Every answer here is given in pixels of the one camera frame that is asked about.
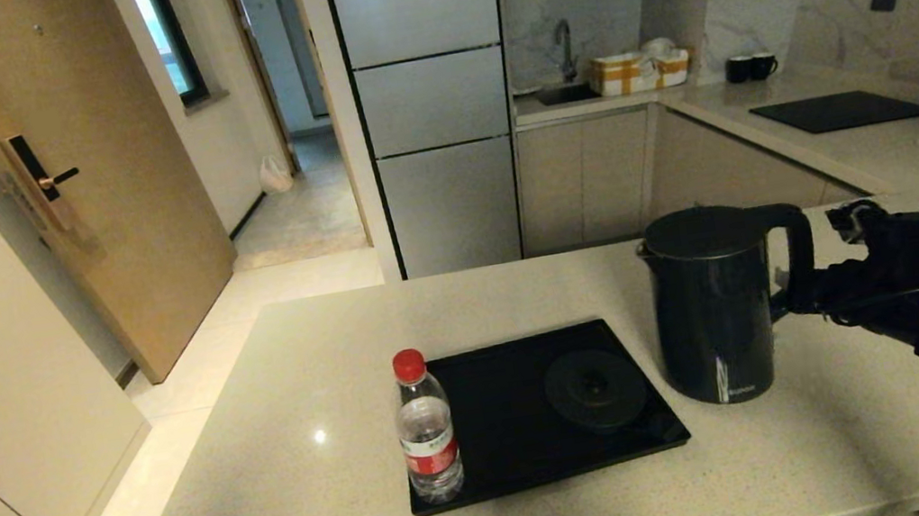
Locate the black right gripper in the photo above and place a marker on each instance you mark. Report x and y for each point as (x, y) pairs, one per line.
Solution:
(899, 270)

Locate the black electric kettle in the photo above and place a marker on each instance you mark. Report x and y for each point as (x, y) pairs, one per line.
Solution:
(709, 312)

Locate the clear red-label water bottle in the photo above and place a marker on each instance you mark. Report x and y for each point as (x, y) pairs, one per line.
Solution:
(428, 436)

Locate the black round kettle base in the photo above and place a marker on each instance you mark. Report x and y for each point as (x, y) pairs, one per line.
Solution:
(596, 388)

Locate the black induction cooktop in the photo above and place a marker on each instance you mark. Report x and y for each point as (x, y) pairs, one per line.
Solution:
(843, 110)

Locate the beige kitchen base cabinets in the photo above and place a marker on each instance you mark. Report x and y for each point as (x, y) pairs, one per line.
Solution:
(593, 179)

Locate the yellow checked basket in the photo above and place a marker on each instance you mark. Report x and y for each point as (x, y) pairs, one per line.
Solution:
(623, 75)

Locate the white cloth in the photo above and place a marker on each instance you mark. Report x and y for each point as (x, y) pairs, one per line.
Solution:
(658, 48)

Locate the kitchen sink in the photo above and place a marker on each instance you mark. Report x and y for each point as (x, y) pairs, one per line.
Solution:
(567, 93)

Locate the black rectangular tray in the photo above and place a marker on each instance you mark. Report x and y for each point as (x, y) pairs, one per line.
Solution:
(504, 433)

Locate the metal kitchen faucet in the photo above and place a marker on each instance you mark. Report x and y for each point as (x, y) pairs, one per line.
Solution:
(565, 46)

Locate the silver refrigerator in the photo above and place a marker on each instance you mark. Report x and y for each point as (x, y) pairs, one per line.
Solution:
(437, 106)

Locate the white plastic bag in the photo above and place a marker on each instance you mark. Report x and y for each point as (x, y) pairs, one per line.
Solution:
(274, 176)

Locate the dark framed window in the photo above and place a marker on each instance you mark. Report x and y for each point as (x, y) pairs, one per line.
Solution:
(170, 37)

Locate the light wooden door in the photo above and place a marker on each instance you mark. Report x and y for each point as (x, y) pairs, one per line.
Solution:
(100, 166)

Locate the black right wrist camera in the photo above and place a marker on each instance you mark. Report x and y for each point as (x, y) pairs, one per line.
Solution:
(857, 221)

